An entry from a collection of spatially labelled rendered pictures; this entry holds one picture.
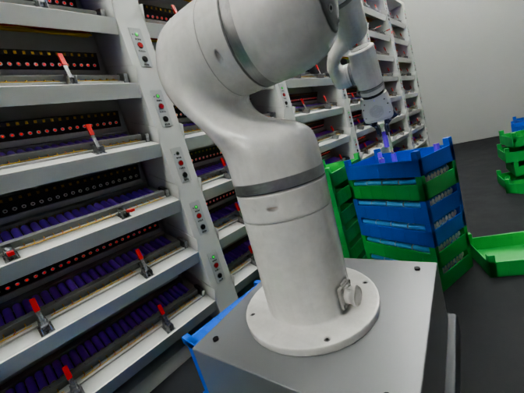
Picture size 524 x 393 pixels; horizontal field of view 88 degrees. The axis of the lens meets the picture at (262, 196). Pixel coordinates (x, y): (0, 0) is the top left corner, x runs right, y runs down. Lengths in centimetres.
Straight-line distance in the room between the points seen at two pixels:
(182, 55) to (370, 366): 39
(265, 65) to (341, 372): 32
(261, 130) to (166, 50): 15
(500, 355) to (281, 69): 82
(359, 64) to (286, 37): 76
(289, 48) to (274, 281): 26
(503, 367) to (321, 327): 59
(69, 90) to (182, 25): 63
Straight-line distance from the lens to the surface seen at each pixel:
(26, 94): 92
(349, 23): 93
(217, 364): 41
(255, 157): 30
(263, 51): 30
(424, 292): 44
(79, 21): 105
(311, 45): 30
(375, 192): 108
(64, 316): 93
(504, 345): 96
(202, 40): 33
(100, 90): 97
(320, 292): 35
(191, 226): 99
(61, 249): 87
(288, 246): 32
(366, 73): 105
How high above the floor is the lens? 62
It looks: 10 degrees down
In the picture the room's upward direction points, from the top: 17 degrees counter-clockwise
